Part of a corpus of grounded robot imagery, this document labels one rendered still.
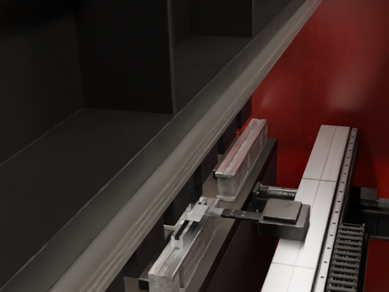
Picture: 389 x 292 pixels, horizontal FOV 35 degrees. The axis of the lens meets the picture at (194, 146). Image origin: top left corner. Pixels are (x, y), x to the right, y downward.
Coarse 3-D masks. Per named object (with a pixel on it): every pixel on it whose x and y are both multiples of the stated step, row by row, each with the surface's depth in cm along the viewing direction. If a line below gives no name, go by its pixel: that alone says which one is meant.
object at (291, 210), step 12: (276, 204) 152; (288, 204) 152; (300, 204) 152; (216, 216) 155; (228, 216) 154; (240, 216) 153; (252, 216) 153; (264, 216) 147; (276, 216) 147; (288, 216) 146; (300, 216) 149; (264, 228) 147; (276, 228) 146; (288, 228) 145; (300, 228) 144
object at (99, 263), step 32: (320, 0) 176; (288, 32) 129; (256, 64) 106; (224, 96) 90; (192, 128) 78; (224, 128) 84; (192, 160) 71; (160, 192) 62; (128, 224) 56; (96, 256) 51; (128, 256) 55; (64, 288) 47; (96, 288) 49
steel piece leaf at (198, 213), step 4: (196, 208) 159; (200, 208) 159; (204, 208) 159; (196, 212) 157; (200, 212) 157; (192, 216) 155; (196, 216) 155; (200, 216) 155; (188, 220) 153; (192, 220) 153; (196, 220) 153
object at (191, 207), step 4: (196, 188) 155; (200, 188) 159; (196, 192) 155; (200, 192) 159; (196, 196) 156; (200, 196) 159; (192, 200) 153; (196, 200) 156; (192, 204) 153; (196, 204) 159; (188, 208) 152; (192, 208) 153; (188, 212) 152; (188, 216) 154
